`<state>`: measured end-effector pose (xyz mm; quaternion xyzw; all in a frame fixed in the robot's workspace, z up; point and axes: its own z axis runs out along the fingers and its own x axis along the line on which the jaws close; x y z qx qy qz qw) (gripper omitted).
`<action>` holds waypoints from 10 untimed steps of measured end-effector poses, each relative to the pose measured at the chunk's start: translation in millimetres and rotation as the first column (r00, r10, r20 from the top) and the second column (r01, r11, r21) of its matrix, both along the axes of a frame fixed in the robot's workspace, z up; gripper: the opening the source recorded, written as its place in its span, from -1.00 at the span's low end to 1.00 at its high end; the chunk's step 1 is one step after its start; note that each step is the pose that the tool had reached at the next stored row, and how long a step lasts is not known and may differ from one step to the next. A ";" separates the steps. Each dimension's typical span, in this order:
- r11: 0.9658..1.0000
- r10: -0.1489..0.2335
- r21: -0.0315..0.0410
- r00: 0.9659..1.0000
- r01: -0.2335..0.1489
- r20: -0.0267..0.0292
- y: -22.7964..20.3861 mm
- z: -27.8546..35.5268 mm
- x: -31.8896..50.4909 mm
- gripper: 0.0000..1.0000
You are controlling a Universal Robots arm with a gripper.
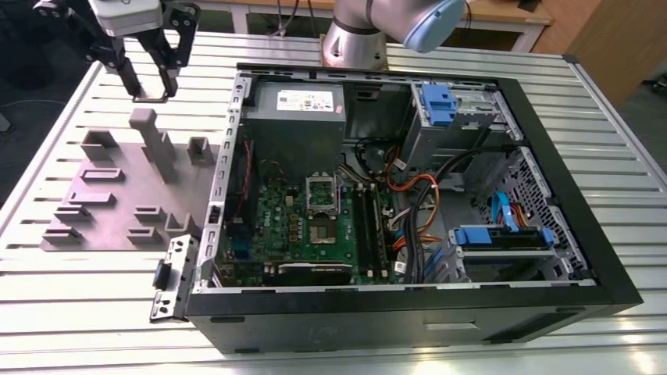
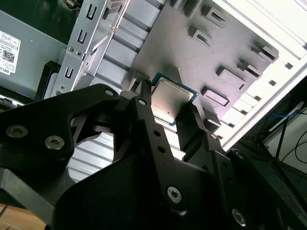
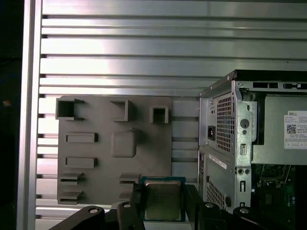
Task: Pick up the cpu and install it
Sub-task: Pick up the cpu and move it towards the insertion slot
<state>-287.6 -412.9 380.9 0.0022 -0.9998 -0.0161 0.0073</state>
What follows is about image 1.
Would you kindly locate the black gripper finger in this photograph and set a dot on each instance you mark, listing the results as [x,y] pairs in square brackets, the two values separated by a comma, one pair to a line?
[113,58]
[179,47]

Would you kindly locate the silver green CPU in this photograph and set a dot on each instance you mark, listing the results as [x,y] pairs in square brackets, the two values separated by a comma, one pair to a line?
[151,98]

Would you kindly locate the CPU socket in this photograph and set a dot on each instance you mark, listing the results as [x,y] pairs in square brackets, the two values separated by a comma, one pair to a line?
[325,231]

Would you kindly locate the grey power supply unit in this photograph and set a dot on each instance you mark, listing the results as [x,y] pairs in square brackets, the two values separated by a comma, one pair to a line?
[291,144]

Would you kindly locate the grey plastic parts rack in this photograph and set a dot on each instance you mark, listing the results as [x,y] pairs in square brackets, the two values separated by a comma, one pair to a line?
[130,187]

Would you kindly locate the green Dell motherboard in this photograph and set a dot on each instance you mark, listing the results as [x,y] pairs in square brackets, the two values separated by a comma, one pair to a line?
[277,230]

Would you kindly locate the blue plastic drive latch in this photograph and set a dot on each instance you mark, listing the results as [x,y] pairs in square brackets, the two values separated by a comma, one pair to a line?
[441,103]

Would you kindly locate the black RAM slot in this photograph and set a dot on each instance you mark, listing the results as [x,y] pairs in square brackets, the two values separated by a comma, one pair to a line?
[358,230]
[365,230]
[371,230]

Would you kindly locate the grey metal drive cage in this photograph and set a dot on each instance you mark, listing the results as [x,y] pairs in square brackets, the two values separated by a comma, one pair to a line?
[469,133]

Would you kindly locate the black graphics card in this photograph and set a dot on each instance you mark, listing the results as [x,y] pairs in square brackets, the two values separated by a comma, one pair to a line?
[313,271]

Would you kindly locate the wooden desk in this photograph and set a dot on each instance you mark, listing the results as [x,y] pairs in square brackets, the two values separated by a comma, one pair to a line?
[511,17]

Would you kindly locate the hard disk in blue carrier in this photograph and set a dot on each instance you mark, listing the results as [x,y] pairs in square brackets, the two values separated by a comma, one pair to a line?
[477,236]

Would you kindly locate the black open PC case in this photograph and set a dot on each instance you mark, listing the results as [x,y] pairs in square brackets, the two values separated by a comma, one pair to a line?
[365,324]

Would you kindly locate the wooden cabinet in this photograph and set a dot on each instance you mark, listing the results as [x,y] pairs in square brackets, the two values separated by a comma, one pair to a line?
[610,47]

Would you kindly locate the grey metal disk bay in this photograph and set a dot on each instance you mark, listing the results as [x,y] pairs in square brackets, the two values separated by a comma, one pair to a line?
[553,265]

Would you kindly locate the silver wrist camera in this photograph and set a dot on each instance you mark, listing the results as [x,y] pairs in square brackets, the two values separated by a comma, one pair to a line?
[127,15]

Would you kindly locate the grey metal slot bracket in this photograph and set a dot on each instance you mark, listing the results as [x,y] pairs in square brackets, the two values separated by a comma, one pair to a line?
[182,254]

